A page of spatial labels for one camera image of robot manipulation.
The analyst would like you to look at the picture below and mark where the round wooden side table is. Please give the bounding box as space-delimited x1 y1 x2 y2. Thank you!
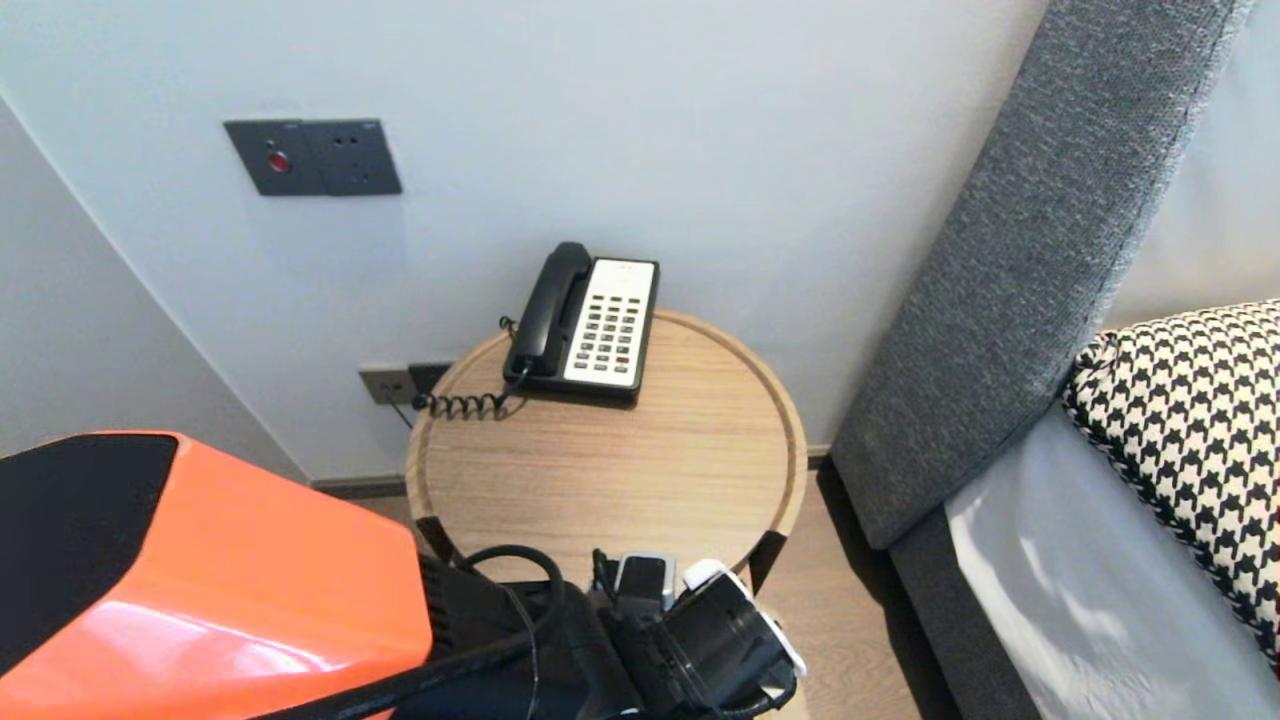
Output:
405 308 809 601

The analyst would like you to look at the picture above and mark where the black telephone base white keypad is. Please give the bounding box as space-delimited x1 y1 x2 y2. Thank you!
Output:
503 256 661 405

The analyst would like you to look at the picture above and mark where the black telephone handset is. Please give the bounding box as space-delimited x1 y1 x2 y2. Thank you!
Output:
510 242 593 377

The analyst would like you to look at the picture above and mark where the white bed sheet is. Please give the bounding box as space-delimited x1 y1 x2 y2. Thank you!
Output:
943 400 1280 720

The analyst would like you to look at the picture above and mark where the grey fabric headboard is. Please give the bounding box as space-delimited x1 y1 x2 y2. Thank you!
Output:
830 0 1256 553

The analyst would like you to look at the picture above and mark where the black white houndstooth pillow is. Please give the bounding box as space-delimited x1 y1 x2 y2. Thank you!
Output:
1060 300 1280 681

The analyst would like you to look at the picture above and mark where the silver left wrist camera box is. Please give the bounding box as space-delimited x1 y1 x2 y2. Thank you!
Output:
613 552 678 613

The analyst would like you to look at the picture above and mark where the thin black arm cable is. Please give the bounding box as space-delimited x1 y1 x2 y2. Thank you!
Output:
455 545 567 720

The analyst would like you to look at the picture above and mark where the coiled black telephone cord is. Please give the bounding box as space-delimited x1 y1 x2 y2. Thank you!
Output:
413 316 531 420

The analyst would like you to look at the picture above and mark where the grey fabric bed frame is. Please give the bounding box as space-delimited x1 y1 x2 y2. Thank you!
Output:
888 510 1046 720

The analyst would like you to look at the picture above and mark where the small grey wall outlet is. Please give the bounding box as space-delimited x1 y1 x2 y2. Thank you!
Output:
359 366 419 407

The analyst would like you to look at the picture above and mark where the dark grey wall socket plate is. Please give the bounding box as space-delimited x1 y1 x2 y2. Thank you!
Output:
301 119 404 196

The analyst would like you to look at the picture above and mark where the dark grey red-button wall switch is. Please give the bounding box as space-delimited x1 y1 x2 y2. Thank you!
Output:
225 119 329 197

